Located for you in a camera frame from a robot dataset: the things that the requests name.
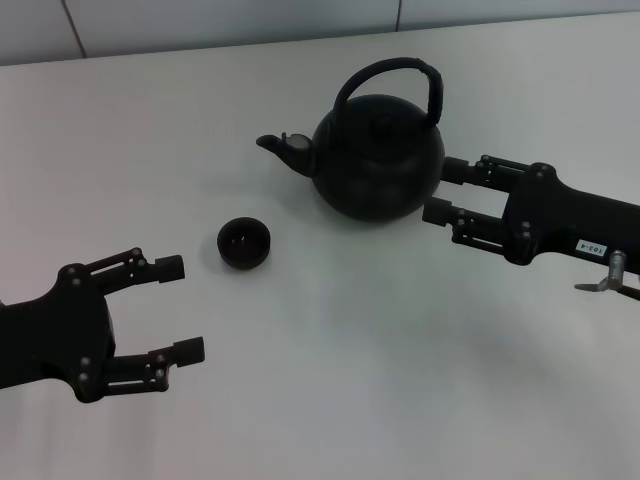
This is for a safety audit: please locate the small dark teacup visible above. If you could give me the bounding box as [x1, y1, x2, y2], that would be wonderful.
[216, 216, 274, 272]

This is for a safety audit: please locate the black cast iron teapot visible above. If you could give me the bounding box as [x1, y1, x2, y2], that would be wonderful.
[255, 57, 447, 221]

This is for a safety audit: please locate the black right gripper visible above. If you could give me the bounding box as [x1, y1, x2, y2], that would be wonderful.
[422, 154, 640, 275]

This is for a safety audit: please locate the right gripper cable with connector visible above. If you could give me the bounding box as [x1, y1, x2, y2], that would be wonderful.
[573, 249, 640, 301]

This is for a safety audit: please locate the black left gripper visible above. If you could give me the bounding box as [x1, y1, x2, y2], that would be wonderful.
[0, 247, 206, 404]

